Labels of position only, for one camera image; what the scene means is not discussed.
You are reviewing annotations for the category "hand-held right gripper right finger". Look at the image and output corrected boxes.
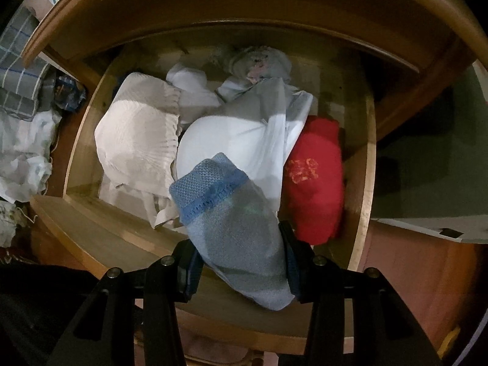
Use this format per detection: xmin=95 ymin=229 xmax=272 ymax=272
xmin=278 ymin=219 xmax=445 ymax=366

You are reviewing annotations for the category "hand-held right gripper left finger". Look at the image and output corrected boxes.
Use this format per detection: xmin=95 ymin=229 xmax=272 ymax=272
xmin=46 ymin=238 xmax=204 ymax=366

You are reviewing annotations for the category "light blue sock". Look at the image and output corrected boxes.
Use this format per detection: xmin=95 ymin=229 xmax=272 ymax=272
xmin=169 ymin=152 xmax=296 ymax=311

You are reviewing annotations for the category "red sock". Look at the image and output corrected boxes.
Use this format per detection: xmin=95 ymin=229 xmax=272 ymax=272
xmin=282 ymin=115 xmax=345 ymax=245

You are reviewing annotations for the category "white smooth underwear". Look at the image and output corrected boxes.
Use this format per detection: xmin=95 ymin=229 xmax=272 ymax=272
xmin=175 ymin=78 xmax=319 ymax=214

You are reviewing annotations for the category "white ribbed underwear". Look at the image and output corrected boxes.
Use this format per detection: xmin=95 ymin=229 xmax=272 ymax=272
xmin=94 ymin=72 xmax=184 ymax=229

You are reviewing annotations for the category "grey sock with pink pattern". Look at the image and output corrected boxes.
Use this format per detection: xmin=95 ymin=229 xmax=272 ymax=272
xmin=229 ymin=46 xmax=294 ymax=84

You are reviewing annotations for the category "grey cardboard box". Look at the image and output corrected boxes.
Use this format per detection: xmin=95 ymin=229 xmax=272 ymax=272
xmin=368 ymin=63 xmax=488 ymax=244

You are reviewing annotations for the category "blue plastic bag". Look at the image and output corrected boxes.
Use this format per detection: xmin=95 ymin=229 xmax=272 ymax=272
xmin=53 ymin=74 xmax=88 ymax=113

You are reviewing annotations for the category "grey plaid cloth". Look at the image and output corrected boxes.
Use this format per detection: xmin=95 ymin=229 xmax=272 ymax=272
xmin=0 ymin=8 xmax=52 ymax=117

